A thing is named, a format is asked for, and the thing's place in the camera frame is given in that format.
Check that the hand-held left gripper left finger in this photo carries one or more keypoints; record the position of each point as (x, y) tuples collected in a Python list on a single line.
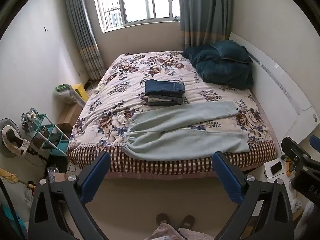
[(96, 177)]

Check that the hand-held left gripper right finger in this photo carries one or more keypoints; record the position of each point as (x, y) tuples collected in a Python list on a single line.
[(226, 177)]

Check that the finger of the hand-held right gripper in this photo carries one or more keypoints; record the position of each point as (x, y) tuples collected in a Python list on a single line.
[(292, 150), (316, 143)]

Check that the light blue pants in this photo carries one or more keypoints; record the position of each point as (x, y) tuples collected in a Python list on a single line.
[(175, 140)]

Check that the person's right forearm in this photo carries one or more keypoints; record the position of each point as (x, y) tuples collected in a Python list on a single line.
[(310, 222)]

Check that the black folded pants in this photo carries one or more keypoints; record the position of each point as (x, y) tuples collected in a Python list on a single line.
[(177, 103)]

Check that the black phone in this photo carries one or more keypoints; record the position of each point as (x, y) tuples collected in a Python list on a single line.
[(275, 168)]

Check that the white nightstand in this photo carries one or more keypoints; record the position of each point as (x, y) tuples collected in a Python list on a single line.
[(268, 177)]

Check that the black bag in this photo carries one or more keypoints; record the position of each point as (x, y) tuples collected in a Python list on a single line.
[(58, 163)]

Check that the dark brown slipper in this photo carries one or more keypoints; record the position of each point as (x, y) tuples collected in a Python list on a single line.
[(188, 221), (163, 219)]

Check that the teal shoe rack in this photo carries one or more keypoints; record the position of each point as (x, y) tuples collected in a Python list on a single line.
[(50, 135)]

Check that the white bed headboard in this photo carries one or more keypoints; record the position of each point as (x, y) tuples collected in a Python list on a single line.
[(282, 87)]

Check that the person's right leg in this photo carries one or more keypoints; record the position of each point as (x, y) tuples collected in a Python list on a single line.
[(197, 235)]

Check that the cardboard box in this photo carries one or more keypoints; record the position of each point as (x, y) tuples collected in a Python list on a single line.
[(70, 116)]

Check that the yellow stick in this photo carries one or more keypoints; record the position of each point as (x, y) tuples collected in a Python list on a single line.
[(10, 176)]

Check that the yellow box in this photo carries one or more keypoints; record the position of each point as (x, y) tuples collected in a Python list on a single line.
[(79, 91)]

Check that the pile of small household things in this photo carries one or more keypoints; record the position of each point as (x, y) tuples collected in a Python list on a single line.
[(29, 120)]

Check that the standing fan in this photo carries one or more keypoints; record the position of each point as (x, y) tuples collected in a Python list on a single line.
[(7, 150)]

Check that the grey folded jeans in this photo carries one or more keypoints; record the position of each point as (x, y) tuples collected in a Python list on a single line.
[(175, 98)]

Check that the dark teal duvet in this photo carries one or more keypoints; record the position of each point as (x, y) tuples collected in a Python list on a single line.
[(225, 75)]

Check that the dark teal pillow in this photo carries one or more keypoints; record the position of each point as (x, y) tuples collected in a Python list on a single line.
[(232, 51)]

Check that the grey-blue curtain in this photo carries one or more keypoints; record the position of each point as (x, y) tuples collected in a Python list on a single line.
[(202, 12), (82, 35)]

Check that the window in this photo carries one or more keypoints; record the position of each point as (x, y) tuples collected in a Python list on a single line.
[(140, 0)]

